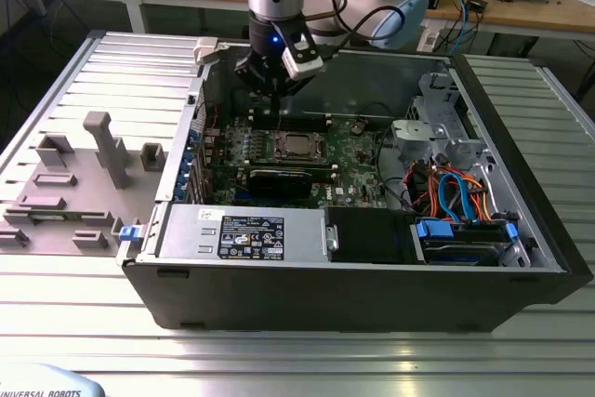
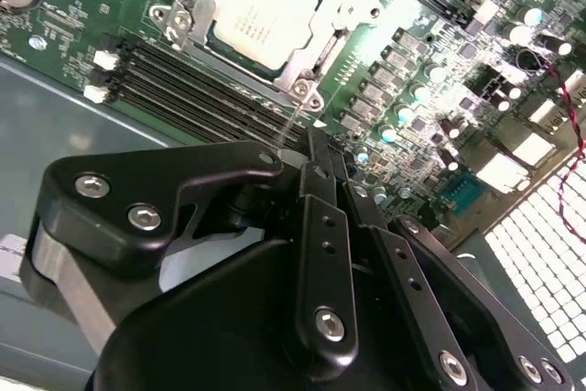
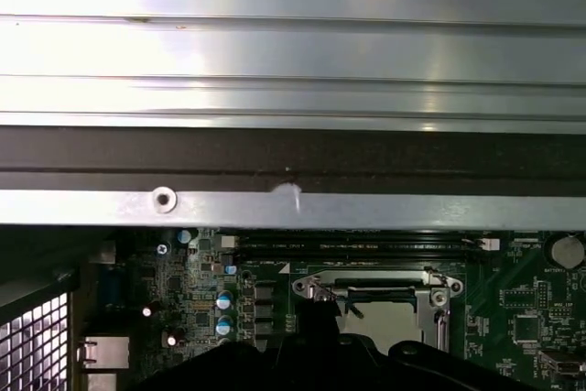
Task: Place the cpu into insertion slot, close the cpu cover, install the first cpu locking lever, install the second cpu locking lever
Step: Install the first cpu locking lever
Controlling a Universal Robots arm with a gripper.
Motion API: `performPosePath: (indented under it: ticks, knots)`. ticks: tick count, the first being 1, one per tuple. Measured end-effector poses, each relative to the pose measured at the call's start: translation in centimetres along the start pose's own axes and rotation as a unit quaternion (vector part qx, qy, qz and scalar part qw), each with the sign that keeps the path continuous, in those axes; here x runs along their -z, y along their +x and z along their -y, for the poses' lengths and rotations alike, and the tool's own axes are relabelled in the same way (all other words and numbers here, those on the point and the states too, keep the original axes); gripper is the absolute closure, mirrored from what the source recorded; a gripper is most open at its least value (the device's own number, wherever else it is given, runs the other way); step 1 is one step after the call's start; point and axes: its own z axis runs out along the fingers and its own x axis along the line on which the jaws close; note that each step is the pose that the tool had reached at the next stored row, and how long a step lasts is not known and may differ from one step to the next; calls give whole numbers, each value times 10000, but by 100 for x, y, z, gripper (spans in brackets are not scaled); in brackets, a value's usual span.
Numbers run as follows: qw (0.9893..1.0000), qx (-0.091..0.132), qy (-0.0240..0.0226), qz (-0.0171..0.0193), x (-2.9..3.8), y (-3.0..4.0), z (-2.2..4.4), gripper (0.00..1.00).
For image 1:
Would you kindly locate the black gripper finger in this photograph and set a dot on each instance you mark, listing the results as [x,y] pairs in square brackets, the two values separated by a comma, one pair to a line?
[253,74]
[293,86]

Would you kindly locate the silver CPU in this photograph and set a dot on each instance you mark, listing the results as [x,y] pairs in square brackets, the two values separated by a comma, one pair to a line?
[297,143]

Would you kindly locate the RAM slot with white clips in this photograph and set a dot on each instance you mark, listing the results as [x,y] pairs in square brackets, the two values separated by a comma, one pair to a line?
[302,121]
[302,113]

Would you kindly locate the CPU socket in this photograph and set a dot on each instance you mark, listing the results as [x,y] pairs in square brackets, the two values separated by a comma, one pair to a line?
[279,157]

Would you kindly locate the pale grey plastic clip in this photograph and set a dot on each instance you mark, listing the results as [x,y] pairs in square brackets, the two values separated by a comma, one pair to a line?
[204,50]

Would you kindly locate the silver coin cell battery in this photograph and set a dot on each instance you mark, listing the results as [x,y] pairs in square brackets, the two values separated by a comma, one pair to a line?
[357,127]

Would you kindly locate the black graphics card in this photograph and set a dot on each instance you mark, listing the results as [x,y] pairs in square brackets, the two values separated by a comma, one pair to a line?
[279,183]

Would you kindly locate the green motherboard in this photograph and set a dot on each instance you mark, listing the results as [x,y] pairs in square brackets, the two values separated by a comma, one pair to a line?
[353,169]

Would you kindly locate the silver metal drive cage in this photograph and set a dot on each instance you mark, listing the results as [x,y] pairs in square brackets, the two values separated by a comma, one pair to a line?
[418,132]

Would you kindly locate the white labelled box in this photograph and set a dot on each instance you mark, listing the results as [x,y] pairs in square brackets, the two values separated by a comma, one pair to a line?
[428,38]

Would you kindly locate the silver power supply unit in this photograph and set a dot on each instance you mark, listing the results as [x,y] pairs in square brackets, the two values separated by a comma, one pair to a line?
[186,239]

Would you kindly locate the blue disk carrier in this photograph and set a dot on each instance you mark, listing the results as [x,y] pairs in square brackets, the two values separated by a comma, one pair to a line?
[434,229]

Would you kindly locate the blue case latch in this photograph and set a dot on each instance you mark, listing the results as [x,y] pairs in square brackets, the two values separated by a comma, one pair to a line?
[130,233]

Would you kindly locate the small black device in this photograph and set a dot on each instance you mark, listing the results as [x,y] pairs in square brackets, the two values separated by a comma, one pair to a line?
[477,4]

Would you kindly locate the grey parts rack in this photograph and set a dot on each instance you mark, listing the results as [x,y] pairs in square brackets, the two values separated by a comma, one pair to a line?
[93,211]

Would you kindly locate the black PC case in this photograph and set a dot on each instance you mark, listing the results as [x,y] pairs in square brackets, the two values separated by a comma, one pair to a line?
[325,299]

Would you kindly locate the hard disk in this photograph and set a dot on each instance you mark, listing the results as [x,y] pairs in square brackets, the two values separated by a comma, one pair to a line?
[465,253]

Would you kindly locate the green RAM stick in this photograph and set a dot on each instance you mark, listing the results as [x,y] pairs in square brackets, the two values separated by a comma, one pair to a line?
[53,217]

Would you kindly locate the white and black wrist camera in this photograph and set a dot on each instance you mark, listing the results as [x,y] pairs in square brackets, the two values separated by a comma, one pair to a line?
[302,57]

